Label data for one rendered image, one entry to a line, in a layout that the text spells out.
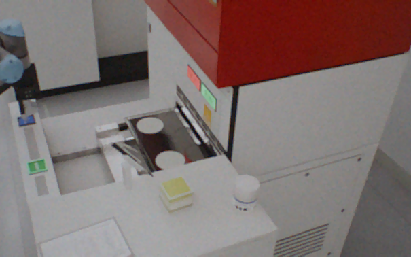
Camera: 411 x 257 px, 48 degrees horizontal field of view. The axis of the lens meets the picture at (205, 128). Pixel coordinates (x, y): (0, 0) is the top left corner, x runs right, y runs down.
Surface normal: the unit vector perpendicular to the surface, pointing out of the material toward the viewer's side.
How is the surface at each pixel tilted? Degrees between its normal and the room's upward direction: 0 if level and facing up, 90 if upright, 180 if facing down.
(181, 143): 0
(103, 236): 0
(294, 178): 90
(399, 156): 90
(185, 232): 0
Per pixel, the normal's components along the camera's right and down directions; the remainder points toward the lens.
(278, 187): 0.40, 0.56
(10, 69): 0.73, 0.44
